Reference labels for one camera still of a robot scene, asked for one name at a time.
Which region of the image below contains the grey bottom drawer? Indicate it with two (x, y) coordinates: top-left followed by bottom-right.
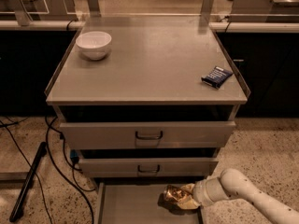
(94, 181), (206, 224)

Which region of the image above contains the thin black floor cable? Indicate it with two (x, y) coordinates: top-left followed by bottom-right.
(0, 119), (54, 224)

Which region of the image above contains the grey top drawer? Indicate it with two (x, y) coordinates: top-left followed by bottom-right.
(60, 121), (235, 150)

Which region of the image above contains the grey drawer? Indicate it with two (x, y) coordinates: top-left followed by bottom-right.
(60, 121), (235, 150)
(78, 158), (218, 178)
(94, 181), (206, 224)

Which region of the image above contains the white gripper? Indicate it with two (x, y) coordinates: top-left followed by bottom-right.
(177, 177), (223, 210)

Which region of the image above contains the white ceramic bowl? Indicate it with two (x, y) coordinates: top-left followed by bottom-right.
(76, 31), (112, 61)

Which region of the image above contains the dark blue snack packet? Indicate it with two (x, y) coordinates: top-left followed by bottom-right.
(201, 66), (233, 89)

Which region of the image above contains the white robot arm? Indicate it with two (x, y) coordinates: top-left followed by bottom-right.
(177, 168), (299, 224)

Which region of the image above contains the grey middle drawer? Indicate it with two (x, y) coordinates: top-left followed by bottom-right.
(78, 158), (218, 178)

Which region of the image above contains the black bar on floor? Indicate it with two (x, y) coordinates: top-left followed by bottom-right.
(9, 142), (47, 223)

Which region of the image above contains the grey metal drawer cabinet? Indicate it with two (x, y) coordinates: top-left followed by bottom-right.
(45, 15), (252, 185)

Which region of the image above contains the white horizontal rail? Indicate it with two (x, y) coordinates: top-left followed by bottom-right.
(0, 21), (299, 34)

